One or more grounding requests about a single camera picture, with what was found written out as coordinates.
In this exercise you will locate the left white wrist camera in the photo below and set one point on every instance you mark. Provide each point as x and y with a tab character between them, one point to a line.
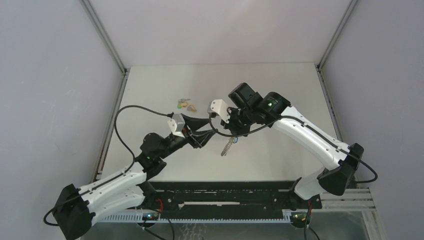
177	124

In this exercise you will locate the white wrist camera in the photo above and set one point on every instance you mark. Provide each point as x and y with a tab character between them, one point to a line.
220	108
177	124

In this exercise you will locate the metal chain keyring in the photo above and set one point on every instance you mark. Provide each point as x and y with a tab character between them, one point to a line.
227	147

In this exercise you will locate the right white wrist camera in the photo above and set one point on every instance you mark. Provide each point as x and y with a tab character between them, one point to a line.
220	108

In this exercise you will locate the left aluminium frame post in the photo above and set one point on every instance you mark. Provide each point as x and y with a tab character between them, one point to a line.
123	77

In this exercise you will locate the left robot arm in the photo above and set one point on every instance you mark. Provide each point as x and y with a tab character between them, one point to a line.
77	209

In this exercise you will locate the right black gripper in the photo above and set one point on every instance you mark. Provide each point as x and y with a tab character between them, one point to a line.
231	126

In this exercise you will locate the orange tagged key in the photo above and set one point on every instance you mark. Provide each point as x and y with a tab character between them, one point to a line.
191	108

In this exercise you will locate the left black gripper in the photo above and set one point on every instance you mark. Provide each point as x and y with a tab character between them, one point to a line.
197	141

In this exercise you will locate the right aluminium frame post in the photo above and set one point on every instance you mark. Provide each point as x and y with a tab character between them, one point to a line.
320	66

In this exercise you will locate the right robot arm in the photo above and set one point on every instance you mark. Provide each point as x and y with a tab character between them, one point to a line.
340	160

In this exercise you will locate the aluminium frame post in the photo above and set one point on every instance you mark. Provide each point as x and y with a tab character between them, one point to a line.
320	66
123	77

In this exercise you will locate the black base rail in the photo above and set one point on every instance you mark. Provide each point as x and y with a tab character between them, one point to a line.
216	198

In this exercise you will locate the white toothed cable strip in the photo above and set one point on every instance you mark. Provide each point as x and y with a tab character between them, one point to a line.
187	217

